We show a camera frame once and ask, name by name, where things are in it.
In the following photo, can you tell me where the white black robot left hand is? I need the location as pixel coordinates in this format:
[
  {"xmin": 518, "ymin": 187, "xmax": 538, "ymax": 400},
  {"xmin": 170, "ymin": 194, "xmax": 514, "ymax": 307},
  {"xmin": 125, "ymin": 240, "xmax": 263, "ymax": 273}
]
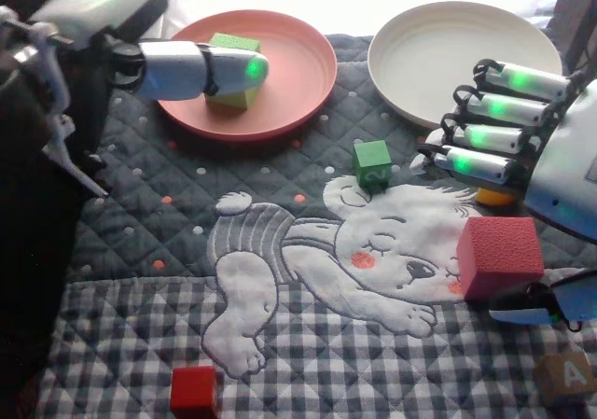
[{"xmin": 27, "ymin": 0, "xmax": 271, "ymax": 103}]

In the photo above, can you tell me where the large red foam cube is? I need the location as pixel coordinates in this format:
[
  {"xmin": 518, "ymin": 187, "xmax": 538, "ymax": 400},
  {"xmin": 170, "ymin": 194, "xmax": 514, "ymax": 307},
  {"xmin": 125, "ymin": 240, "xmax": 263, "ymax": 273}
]
[{"xmin": 455, "ymin": 216, "xmax": 546, "ymax": 302}]

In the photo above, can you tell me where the small red cube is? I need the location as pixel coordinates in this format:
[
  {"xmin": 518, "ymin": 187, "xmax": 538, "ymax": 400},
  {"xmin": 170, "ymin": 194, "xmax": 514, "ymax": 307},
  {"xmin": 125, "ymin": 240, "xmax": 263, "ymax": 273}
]
[{"xmin": 169, "ymin": 365, "xmax": 224, "ymax": 419}]

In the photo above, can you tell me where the grey bear print quilt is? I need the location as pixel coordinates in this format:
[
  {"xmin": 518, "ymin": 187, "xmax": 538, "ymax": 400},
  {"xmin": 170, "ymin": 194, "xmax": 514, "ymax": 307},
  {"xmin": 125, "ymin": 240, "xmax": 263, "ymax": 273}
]
[{"xmin": 36, "ymin": 34, "xmax": 597, "ymax": 419}]

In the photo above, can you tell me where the yellow-green foam block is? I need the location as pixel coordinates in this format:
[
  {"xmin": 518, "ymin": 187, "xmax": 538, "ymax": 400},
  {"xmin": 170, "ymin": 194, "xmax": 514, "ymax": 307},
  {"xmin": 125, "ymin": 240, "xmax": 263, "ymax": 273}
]
[{"xmin": 204, "ymin": 33, "xmax": 262, "ymax": 111}]

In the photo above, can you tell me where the white round plate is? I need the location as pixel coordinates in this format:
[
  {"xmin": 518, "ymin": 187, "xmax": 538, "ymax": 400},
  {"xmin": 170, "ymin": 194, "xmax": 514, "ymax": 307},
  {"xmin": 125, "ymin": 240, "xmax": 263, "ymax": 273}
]
[{"xmin": 367, "ymin": 1, "xmax": 563, "ymax": 131}]

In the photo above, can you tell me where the pink round plate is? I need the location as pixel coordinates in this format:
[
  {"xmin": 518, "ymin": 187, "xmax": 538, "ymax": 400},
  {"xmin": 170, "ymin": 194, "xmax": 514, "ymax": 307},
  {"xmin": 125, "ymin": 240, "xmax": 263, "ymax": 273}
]
[{"xmin": 156, "ymin": 10, "xmax": 339, "ymax": 143}]

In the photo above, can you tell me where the small orange ball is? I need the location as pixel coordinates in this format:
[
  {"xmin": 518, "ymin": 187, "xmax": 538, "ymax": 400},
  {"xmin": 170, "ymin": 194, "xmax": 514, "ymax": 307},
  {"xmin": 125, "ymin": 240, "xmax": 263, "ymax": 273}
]
[{"xmin": 475, "ymin": 186, "xmax": 514, "ymax": 206}]

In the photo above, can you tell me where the wooden letter block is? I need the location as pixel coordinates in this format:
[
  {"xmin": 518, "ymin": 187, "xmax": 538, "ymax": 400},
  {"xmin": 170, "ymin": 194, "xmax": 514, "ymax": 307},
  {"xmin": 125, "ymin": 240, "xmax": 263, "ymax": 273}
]
[{"xmin": 534, "ymin": 351, "xmax": 597, "ymax": 409}]

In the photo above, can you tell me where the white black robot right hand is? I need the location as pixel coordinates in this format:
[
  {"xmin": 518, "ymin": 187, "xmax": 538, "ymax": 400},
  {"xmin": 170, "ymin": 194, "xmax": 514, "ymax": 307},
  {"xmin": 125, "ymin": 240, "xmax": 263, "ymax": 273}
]
[{"xmin": 410, "ymin": 58, "xmax": 597, "ymax": 332}]

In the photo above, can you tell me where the small green number cube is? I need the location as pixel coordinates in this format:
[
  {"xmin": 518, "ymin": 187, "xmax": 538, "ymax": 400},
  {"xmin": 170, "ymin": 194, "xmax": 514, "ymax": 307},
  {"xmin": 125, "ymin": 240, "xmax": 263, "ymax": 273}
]
[{"xmin": 352, "ymin": 139, "xmax": 393, "ymax": 192}]

